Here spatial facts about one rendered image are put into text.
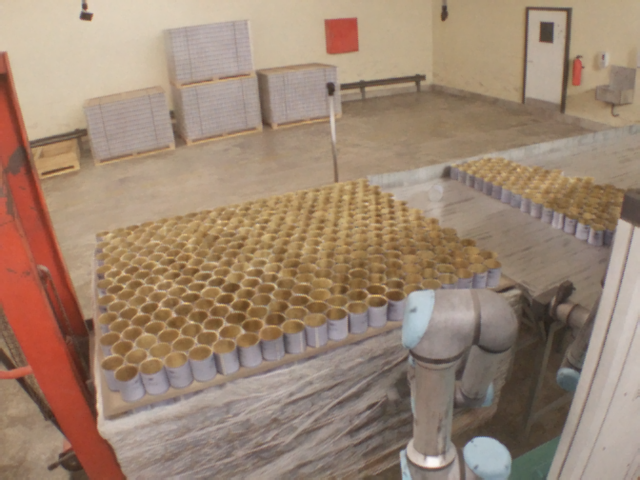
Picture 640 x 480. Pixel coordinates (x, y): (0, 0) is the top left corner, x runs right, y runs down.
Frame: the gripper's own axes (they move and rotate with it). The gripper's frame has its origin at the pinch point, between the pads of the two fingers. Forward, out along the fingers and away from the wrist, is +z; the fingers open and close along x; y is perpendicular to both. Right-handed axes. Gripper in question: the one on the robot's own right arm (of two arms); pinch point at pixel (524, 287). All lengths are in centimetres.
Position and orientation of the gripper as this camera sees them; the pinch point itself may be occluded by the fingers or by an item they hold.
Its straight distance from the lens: 168.0
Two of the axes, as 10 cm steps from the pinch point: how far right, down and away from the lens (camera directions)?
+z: -5.1, -3.6, 7.8
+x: 8.6, -2.4, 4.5
